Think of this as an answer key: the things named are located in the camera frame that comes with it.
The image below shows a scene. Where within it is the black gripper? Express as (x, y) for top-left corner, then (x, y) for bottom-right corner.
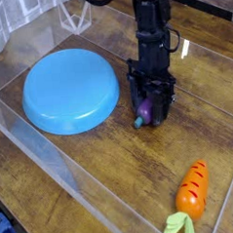
(127, 30), (175, 126)

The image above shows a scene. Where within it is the purple toy eggplant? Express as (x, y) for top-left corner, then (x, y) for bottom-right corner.
(135, 97), (153, 128)

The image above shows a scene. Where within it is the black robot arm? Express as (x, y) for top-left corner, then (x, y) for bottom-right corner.
(127, 0), (180, 128)

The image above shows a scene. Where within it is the blue upturned tray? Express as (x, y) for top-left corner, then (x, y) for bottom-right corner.
(22, 49), (120, 136)

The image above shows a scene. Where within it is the black bar in background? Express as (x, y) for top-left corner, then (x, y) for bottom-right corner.
(166, 0), (233, 25)

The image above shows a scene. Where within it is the orange toy carrot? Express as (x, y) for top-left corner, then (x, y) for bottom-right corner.
(164, 159), (209, 233)

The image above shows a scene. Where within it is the clear acrylic corner bracket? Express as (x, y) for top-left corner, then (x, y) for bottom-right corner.
(58, 0), (92, 35)

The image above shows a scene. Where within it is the clear acrylic enclosure wall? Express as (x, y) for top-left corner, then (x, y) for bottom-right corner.
(0, 0), (233, 233)

